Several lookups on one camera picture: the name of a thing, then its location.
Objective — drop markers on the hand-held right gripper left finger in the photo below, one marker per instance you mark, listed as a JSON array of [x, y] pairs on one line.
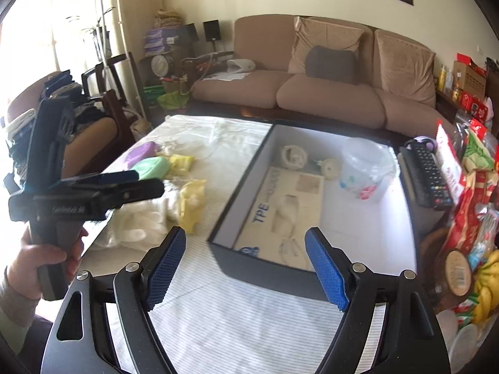
[[165, 268]]

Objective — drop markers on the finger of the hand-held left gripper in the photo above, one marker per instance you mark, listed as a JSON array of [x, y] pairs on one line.
[[117, 177], [144, 191]]

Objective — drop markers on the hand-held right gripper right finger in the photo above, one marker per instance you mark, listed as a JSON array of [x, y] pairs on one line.
[[327, 272]]

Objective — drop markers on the black storage box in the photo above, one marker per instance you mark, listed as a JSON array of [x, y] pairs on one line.
[[370, 233]]

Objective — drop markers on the beige printed carton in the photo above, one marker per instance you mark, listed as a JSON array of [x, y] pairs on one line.
[[273, 202]]

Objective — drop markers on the white round spool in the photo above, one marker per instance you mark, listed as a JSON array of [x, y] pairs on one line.
[[330, 168]]

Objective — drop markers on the clear plastic tub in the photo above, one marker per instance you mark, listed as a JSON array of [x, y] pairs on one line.
[[366, 163]]

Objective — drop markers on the white tape roll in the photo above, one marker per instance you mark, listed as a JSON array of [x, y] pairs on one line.
[[292, 157]]

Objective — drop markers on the person's left forearm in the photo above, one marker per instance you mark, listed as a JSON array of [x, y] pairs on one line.
[[15, 304]]

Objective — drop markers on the person's left hand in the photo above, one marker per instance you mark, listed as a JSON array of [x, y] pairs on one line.
[[21, 257]]

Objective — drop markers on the green soap case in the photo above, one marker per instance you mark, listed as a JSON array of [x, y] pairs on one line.
[[152, 167]]

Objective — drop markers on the purple soap case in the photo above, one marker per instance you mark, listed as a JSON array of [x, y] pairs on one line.
[[140, 152]]

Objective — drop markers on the yellow packet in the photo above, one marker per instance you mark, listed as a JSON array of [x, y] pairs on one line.
[[193, 206], [181, 163]]

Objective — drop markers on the brown armchair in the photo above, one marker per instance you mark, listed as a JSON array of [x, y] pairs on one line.
[[93, 136]]

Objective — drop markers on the dark clothes pile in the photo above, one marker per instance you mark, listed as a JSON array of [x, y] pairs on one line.
[[58, 85]]

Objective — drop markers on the clear plastic bag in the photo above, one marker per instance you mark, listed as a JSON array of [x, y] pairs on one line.
[[464, 119], [187, 136]]

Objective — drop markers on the white striped tablecloth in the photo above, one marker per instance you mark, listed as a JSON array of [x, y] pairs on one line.
[[218, 319]]

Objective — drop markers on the dark wooden chair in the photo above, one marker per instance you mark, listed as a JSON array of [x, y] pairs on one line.
[[113, 97]]

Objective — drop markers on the green plastic basket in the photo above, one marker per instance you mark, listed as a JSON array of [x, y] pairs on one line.
[[153, 94]]

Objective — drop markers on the green plastic bag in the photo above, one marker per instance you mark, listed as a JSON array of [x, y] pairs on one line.
[[171, 100]]

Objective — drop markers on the green houseplant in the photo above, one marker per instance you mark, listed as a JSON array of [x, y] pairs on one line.
[[95, 29]]

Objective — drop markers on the dark wooden side table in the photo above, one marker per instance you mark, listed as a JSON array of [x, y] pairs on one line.
[[195, 70], [448, 105]]

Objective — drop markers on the black remote control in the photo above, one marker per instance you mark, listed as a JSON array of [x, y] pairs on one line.
[[427, 179]]

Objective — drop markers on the white papers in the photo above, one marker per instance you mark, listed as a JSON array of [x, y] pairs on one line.
[[224, 76]]

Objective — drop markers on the stack of purple tissue packs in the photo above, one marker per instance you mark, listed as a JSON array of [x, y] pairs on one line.
[[163, 41]]

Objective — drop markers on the white coat stand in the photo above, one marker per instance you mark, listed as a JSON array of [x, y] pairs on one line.
[[106, 15]]

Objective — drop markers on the clear plastic container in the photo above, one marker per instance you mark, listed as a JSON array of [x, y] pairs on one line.
[[464, 339]]

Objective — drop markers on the light blue snack packet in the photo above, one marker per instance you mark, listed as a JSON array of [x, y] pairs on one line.
[[481, 241]]

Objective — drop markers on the white red-edged bag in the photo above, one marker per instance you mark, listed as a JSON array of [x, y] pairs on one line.
[[452, 171]]

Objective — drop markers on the yellow bananas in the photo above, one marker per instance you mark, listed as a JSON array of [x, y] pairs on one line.
[[487, 292]]

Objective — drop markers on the purple round lid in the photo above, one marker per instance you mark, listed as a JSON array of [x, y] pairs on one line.
[[423, 143]]

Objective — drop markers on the black speaker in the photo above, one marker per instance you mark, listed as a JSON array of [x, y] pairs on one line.
[[192, 33], [211, 30]]

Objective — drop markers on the beige woven bag pile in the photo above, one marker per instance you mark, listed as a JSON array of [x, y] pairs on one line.
[[167, 18]]

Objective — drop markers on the beige sofa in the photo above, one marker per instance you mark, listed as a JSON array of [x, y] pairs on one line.
[[323, 93]]

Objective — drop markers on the green patterned bag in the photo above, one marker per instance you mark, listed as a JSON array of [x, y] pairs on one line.
[[477, 152]]

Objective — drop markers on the grey lumbar pillow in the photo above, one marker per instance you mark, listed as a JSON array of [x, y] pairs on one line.
[[331, 64]]

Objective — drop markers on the beige back cushion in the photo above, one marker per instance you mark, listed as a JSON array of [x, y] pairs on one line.
[[327, 33], [403, 66]]

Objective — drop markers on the red gift box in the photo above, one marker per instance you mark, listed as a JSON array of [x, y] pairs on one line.
[[473, 105]]

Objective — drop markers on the yellow bottle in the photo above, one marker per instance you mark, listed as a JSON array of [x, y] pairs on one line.
[[443, 78]]

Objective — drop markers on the brown cardboard box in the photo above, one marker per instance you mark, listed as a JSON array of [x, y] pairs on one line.
[[469, 80]]

